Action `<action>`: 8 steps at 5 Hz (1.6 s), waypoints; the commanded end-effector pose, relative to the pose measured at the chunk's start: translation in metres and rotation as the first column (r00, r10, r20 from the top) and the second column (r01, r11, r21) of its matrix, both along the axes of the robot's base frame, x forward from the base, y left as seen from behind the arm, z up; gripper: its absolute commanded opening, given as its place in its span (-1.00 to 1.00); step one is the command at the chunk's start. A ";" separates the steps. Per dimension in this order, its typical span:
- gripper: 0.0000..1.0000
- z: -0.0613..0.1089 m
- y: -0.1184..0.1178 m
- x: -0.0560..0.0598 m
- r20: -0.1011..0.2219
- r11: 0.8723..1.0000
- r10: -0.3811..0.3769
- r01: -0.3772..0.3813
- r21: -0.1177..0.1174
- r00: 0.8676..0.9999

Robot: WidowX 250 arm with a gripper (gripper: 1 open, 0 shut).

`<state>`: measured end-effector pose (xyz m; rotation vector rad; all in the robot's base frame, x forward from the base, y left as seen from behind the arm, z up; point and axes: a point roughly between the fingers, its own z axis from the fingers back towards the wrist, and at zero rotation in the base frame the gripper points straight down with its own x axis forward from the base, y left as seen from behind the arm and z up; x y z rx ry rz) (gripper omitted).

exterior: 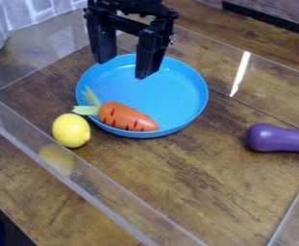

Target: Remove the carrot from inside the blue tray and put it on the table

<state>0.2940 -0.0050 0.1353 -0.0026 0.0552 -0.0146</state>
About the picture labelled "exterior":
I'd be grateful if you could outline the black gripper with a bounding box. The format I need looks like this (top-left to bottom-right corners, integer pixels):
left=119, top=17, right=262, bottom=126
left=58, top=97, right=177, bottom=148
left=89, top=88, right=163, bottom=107
left=83, top=0, right=179, bottom=80

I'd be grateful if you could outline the orange toy carrot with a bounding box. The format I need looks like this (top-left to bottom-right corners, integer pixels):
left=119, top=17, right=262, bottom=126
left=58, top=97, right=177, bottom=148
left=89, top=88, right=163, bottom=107
left=73, top=86, right=159, bottom=132

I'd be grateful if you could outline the blue round tray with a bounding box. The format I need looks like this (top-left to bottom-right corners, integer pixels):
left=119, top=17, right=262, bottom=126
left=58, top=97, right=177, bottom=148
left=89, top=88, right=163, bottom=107
left=75, top=54, right=210, bottom=138

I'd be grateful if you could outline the grey white curtain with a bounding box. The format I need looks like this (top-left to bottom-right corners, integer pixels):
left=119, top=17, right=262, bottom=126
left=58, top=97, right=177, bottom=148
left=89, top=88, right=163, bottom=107
left=0, top=0, right=87, bottom=49

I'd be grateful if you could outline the yellow toy lemon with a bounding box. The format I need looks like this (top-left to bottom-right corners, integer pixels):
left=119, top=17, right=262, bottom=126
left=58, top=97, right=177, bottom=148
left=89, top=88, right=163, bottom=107
left=51, top=113, right=91, bottom=148

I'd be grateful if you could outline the purple toy eggplant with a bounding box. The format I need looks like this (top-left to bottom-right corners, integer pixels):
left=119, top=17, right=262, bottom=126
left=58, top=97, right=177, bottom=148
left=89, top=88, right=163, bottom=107
left=246, top=123, right=299, bottom=152

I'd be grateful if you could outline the clear acrylic barrier wall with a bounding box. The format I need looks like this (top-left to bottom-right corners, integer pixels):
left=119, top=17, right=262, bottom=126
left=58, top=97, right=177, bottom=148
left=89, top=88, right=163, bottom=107
left=0, top=101, right=207, bottom=246

